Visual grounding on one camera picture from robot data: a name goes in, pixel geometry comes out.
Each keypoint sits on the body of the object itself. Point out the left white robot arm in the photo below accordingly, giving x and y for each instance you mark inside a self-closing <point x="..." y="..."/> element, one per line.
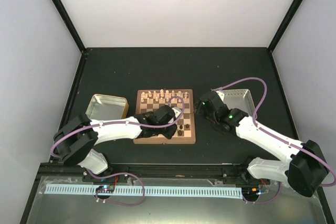
<point x="74" y="143"/>

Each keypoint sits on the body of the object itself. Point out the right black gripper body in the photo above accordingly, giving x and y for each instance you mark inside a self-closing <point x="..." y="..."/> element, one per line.
<point x="202" y="112"/>

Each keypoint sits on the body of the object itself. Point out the small circuit board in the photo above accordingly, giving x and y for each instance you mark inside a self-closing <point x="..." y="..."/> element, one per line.
<point x="105" y="189"/>

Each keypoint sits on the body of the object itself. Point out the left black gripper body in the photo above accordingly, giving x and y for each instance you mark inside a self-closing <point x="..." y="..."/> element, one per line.
<point x="168" y="134"/>

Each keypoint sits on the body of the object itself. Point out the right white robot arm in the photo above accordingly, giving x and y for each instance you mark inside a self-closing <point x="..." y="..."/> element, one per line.
<point x="300" y="165"/>

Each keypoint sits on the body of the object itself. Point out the black rail base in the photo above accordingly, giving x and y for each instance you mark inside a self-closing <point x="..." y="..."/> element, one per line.
<point x="229" y="174"/>

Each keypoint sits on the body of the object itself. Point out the light blue cable duct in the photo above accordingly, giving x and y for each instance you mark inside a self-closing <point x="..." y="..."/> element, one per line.
<point x="148" y="191"/>

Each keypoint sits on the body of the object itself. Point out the gold rimmed metal tray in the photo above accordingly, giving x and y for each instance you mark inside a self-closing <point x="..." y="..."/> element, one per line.
<point x="107" y="107"/>

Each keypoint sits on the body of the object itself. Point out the wooden chess board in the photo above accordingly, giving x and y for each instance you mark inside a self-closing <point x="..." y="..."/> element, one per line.
<point x="188" y="137"/>

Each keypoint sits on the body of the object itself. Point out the pink rimmed metal tray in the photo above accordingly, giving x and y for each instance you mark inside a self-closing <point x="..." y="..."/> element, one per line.
<point x="238" y="98"/>

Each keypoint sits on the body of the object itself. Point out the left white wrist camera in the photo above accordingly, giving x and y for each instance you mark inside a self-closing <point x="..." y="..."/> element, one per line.
<point x="178" y="113"/>

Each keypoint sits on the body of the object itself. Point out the row of white chess pieces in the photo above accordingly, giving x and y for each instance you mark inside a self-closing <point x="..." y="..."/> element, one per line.
<point x="163" y="95"/>

